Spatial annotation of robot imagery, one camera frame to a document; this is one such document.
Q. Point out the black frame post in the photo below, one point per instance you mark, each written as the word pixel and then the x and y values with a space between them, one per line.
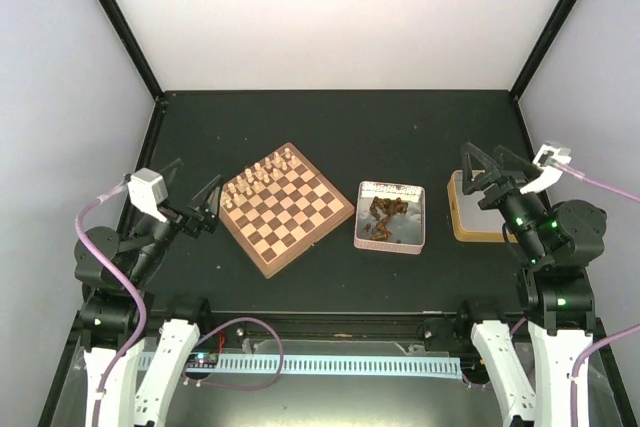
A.
pixel 545 40
pixel 126 36

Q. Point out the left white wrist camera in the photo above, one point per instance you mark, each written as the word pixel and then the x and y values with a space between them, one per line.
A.
pixel 147 191

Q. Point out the light blue cable duct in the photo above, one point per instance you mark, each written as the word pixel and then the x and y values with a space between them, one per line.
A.
pixel 336 365

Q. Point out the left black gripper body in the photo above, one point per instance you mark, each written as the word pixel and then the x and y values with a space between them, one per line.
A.
pixel 192 223

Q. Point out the wooden chess board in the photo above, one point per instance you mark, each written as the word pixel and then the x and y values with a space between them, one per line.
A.
pixel 280 229

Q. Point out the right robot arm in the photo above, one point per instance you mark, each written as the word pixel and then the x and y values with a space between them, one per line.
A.
pixel 558 244

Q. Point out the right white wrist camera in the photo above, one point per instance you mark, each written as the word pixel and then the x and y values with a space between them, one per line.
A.
pixel 547 167

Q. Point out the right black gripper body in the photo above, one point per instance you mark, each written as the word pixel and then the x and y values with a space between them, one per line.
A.
pixel 507 184

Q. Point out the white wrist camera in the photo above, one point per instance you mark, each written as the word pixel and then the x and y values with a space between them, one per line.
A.
pixel 547 167
pixel 147 191

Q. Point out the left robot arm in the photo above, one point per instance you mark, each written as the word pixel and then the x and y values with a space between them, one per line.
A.
pixel 114 269

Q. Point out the black frame post left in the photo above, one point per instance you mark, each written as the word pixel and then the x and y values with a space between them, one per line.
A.
pixel 126 36

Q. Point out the pile of dark chess pieces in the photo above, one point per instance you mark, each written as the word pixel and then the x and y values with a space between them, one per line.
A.
pixel 383 210

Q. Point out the black frame post right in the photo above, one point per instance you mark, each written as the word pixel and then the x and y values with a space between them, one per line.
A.
pixel 545 40

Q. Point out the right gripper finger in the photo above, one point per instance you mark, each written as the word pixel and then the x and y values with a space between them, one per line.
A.
pixel 479 170
pixel 514 163

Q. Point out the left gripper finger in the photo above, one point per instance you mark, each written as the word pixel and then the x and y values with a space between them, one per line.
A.
pixel 207 201
pixel 169 173

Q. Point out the gold metal tin lid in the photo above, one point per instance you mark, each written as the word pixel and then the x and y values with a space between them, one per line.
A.
pixel 469 223

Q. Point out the pink metal tin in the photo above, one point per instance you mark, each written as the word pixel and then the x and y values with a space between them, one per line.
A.
pixel 408 231

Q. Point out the white chess pieces group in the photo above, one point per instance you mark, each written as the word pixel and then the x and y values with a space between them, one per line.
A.
pixel 262 180

